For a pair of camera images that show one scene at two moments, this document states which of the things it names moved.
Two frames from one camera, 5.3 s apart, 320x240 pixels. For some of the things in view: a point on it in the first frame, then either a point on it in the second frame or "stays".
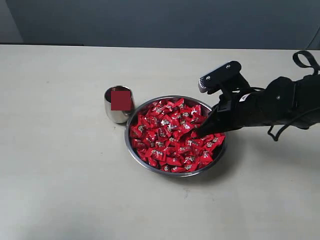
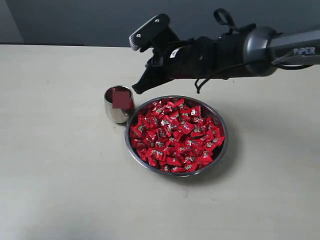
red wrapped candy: (159, 154) stays
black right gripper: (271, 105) -> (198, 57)
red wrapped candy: (205, 157) stays
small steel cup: (119, 102) stays
